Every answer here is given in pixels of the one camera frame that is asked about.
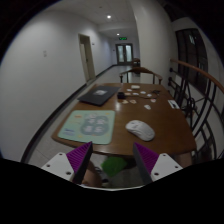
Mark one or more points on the small tan sticker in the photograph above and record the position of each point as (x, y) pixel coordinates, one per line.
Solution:
(133, 101)
(128, 94)
(125, 101)

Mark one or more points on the green exit sign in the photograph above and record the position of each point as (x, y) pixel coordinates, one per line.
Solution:
(123, 38)

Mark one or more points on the white paper card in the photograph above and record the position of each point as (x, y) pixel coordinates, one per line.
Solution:
(173, 104)

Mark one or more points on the dark framed window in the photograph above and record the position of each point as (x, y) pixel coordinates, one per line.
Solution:
(190, 56)

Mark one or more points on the flat white box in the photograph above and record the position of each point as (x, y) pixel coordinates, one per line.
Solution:
(135, 86)

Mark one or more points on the wooden armchair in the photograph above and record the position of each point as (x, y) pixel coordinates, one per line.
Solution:
(140, 69)

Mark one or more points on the white wall switch plate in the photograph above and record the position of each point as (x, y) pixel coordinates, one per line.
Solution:
(44, 52)

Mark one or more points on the black closed laptop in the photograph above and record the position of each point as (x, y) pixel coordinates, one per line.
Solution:
(99, 95)

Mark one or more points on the white corridor door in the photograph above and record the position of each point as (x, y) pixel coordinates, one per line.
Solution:
(90, 60)

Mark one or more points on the small white sticker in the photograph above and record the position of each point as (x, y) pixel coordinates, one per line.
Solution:
(147, 107)
(142, 92)
(129, 90)
(135, 94)
(149, 95)

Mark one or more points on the pale green printed mouse pad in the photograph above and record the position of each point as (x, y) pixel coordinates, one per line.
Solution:
(86, 126)

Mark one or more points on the green plastic object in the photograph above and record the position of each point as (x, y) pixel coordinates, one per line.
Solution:
(113, 166)

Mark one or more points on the small pink sticker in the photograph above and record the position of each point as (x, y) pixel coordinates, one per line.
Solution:
(153, 100)

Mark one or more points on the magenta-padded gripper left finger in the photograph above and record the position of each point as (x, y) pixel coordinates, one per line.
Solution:
(75, 160)

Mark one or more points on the small black box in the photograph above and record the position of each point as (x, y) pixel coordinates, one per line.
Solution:
(121, 95)

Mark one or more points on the black railing with wooden handrail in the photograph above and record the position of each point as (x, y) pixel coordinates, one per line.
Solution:
(200, 70)

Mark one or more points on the glazed double door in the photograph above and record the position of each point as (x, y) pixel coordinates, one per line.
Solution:
(120, 54)

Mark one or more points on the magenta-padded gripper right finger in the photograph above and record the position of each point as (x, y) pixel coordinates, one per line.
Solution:
(150, 161)

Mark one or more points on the white perforated computer mouse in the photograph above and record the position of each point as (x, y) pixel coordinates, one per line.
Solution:
(140, 130)

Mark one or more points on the round ceiling light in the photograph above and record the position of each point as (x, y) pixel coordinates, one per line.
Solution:
(109, 16)
(118, 34)

